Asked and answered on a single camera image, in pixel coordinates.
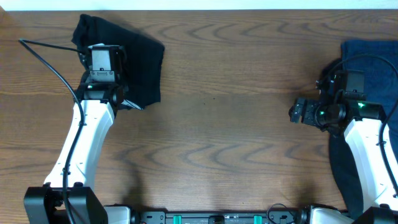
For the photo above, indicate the black garment under pile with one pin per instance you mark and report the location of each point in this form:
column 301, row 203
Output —
column 345, row 175

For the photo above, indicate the black shorts with white trim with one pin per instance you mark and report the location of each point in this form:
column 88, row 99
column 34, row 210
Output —
column 144, row 56

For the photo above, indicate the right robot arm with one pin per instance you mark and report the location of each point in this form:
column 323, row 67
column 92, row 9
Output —
column 365, row 132

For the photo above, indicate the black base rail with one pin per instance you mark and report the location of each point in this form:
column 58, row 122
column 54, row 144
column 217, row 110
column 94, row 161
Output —
column 278, row 216

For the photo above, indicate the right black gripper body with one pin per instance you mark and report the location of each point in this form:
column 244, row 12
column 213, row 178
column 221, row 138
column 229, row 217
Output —
column 316, row 114

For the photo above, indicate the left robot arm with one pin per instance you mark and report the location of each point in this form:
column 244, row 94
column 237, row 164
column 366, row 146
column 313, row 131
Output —
column 67, row 194

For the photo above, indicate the navy blue garment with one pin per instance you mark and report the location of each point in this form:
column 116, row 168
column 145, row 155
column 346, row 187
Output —
column 380, row 81

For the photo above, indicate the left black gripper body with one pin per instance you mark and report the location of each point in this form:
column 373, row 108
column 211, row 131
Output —
column 122, row 81

